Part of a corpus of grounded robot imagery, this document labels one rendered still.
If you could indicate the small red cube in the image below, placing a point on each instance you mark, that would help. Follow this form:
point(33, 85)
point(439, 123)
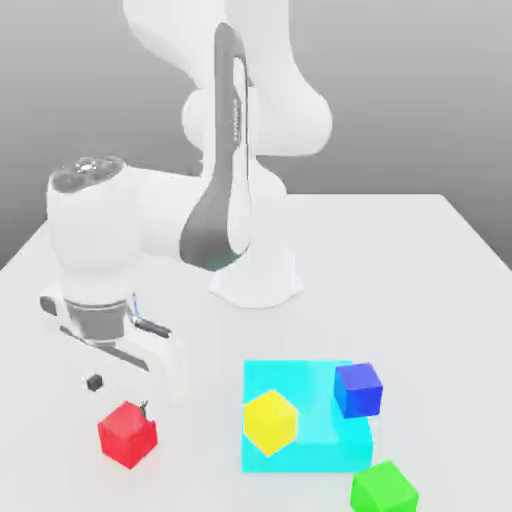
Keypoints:
point(126, 436)

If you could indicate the small yellow cube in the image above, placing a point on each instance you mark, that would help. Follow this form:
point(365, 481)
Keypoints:
point(270, 422)

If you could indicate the large cyan box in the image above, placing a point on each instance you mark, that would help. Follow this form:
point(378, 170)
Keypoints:
point(316, 452)

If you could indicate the small blue cube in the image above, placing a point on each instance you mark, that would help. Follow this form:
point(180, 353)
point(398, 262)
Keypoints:
point(358, 390)

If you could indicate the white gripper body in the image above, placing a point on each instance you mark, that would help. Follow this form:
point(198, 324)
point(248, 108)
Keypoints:
point(164, 364)

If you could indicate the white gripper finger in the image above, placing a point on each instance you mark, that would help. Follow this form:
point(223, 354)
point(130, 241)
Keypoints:
point(94, 382)
point(144, 407)

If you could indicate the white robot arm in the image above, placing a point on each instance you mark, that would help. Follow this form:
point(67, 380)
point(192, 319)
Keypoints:
point(100, 224)

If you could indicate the small green cube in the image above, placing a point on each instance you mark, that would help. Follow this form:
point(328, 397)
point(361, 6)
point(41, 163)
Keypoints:
point(384, 488)

